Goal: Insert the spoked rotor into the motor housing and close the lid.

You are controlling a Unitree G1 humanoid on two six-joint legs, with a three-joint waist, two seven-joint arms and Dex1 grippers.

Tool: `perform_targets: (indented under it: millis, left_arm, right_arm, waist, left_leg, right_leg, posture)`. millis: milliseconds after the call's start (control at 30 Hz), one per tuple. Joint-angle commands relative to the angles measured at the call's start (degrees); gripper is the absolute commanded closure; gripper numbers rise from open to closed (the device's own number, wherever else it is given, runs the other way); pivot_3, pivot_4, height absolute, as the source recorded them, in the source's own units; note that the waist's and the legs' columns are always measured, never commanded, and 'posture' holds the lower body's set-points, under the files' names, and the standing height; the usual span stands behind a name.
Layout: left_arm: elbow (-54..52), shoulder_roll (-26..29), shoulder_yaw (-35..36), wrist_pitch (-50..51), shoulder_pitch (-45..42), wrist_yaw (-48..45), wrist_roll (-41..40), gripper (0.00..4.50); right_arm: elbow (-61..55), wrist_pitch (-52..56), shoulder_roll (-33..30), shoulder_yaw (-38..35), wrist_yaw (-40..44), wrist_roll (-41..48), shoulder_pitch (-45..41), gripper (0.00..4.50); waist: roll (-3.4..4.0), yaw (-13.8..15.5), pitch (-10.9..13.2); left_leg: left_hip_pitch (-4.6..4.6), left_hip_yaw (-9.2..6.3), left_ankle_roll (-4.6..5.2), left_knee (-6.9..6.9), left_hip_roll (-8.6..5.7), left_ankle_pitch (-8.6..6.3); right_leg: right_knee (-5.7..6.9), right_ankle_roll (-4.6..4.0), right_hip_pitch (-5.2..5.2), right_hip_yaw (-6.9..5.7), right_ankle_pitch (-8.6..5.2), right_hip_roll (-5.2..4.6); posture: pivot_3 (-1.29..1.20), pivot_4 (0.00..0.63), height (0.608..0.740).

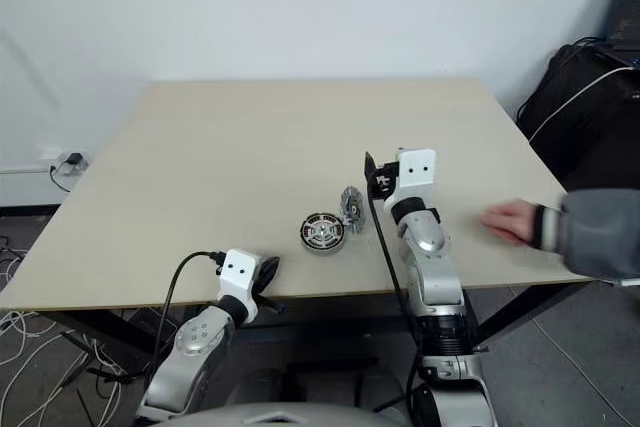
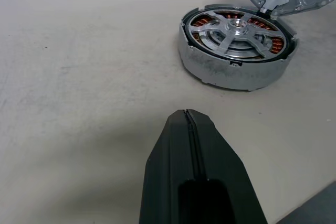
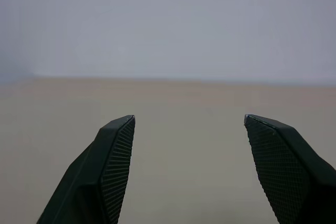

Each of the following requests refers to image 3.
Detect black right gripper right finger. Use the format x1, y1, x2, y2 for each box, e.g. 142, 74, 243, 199
243, 114, 336, 224

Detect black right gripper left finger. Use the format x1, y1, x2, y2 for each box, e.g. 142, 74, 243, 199
36, 115, 136, 224

